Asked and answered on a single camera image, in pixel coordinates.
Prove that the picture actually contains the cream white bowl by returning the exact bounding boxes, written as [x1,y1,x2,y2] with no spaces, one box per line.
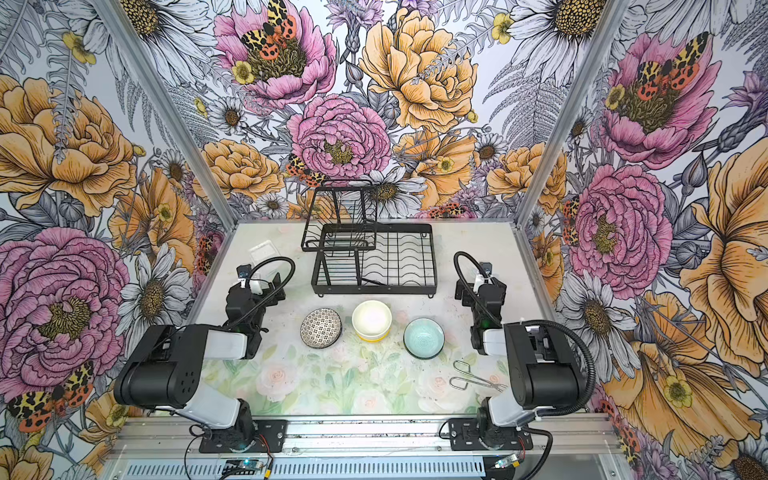
[352,300,392,343]

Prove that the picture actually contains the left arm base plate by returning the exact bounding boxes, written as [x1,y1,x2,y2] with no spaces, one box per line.
[198,419,288,454]

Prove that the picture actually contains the metal tongs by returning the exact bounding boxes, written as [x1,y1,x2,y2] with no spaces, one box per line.
[448,360,508,392]

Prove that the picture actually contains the black white patterned bowl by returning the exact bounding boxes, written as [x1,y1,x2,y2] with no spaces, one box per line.
[299,308,343,349]

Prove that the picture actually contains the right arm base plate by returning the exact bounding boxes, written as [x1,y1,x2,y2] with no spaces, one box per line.
[441,417,533,451]

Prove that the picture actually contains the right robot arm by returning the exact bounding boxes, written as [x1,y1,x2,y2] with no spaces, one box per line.
[455,273,597,449]

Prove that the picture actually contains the mint green bowl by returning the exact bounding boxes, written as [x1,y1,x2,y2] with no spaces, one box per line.
[403,318,445,360]

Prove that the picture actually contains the aluminium mounting rail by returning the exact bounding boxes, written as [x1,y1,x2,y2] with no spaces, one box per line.
[113,414,621,459]

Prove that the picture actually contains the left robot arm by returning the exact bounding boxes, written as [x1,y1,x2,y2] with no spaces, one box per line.
[113,256,296,452]

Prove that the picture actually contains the clear square plastic packet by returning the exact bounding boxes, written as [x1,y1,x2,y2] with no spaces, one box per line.
[248,240,280,266]

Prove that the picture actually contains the black wire dish rack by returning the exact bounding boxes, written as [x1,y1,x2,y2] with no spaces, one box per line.
[301,181,438,298]

